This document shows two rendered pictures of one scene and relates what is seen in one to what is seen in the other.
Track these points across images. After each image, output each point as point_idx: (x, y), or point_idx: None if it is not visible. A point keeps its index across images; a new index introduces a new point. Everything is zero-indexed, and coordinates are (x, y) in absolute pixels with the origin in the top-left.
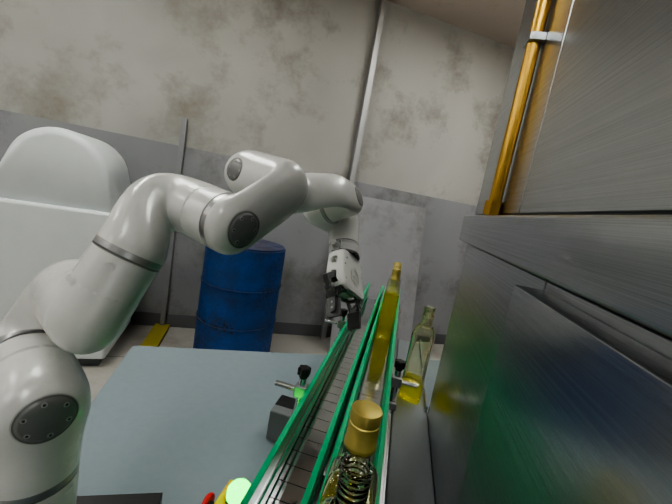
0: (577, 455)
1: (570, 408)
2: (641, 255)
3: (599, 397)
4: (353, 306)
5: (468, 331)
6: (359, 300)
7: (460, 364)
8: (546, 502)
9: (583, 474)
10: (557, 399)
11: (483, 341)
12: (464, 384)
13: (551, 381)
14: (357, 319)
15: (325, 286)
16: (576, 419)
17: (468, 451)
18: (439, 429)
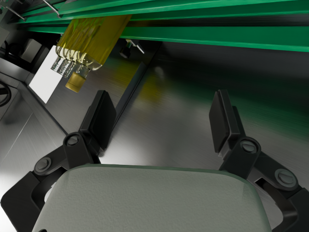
0: (76, 117)
1: (75, 123)
2: None
3: (70, 125)
4: (265, 176)
5: (184, 162)
6: (283, 217)
7: (197, 136)
8: (83, 107)
9: (75, 115)
10: (77, 124)
11: (147, 148)
12: (178, 122)
13: (78, 127)
14: (212, 130)
15: (42, 161)
16: (75, 121)
17: (157, 94)
18: (248, 77)
